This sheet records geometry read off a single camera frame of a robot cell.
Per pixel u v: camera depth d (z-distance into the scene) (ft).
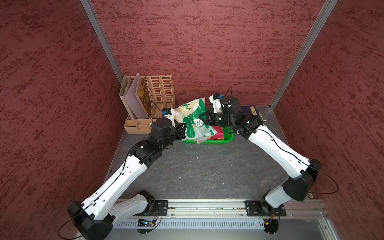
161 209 2.44
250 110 3.86
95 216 1.22
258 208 2.38
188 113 2.37
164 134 1.68
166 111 1.96
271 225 2.36
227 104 1.69
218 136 3.16
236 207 2.49
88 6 2.32
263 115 3.63
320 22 2.50
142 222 2.37
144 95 3.32
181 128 1.96
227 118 1.78
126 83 3.01
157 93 3.73
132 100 3.00
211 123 2.06
